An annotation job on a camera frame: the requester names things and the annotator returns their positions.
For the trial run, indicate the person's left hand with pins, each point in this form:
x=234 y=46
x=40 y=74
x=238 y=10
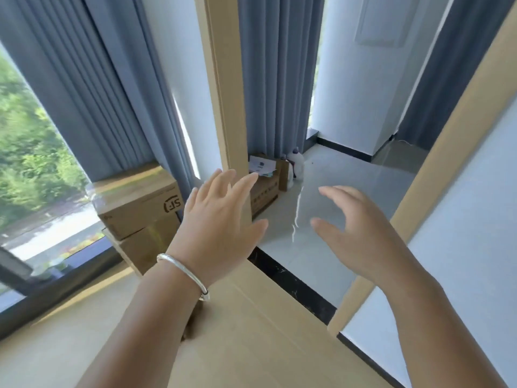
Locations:
x=214 y=234

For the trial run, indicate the person's right hand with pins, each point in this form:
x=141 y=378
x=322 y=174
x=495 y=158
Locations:
x=375 y=246

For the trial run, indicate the person's left middle finger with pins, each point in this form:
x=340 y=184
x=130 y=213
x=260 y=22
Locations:
x=228 y=183

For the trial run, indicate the person's right thumb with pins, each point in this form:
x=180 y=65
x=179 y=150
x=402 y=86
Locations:
x=327 y=233

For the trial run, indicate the person's left thumb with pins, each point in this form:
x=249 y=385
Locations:
x=256 y=234

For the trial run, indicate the person's left little finger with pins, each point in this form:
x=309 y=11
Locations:
x=192 y=200

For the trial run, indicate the person's left forearm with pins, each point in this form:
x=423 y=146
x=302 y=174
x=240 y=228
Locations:
x=149 y=331

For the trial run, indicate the person's right forearm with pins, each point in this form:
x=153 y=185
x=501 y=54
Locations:
x=432 y=339

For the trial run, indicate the printed cardboard box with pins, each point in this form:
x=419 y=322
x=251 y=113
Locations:
x=264 y=195

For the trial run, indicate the white papers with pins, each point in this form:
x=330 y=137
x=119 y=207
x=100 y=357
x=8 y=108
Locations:
x=262 y=164

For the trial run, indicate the brown paper bag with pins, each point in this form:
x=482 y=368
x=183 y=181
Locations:
x=284 y=175

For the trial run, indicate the black stone threshold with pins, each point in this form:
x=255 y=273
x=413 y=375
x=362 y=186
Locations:
x=291 y=278

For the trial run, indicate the taped cardboard box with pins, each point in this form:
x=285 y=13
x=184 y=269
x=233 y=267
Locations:
x=133 y=206

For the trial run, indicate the plain cardboard box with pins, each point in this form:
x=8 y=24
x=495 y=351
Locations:
x=141 y=248

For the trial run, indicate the white plastic bottle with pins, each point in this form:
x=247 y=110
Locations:
x=297 y=163

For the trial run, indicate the narrow blue curtain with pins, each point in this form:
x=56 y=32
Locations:
x=278 y=76

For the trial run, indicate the wide blue curtain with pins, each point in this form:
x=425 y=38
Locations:
x=101 y=88

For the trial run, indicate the dark blue curtain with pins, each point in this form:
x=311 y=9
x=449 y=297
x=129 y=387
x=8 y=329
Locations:
x=444 y=76

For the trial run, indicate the wooden door frame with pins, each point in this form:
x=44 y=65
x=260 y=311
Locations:
x=228 y=96

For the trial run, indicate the black window frame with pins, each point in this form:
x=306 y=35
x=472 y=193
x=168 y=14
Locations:
x=60 y=286

